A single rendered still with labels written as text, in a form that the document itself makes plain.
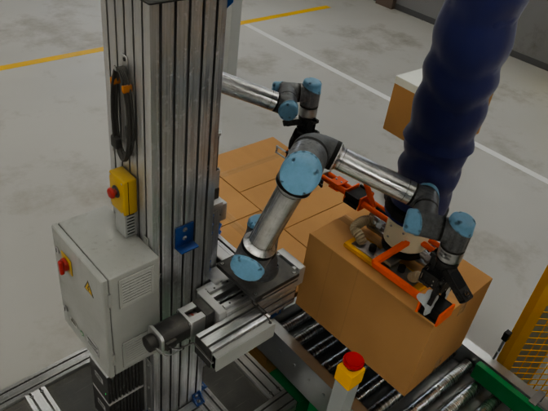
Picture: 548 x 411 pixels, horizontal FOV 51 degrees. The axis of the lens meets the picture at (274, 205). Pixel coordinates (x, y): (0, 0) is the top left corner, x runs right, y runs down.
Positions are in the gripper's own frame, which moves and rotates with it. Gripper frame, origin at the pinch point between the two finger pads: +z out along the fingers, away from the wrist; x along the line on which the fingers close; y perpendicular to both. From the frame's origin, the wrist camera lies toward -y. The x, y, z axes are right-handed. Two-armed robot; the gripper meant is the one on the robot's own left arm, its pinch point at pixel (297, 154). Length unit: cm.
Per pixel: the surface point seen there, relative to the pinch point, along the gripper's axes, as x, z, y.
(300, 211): 43, 68, -28
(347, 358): -51, 18, 79
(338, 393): -52, 34, 80
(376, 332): -20, 35, 71
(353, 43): 398, 123, -280
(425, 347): -20, 25, 90
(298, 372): -33, 71, 49
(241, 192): 28, 68, -61
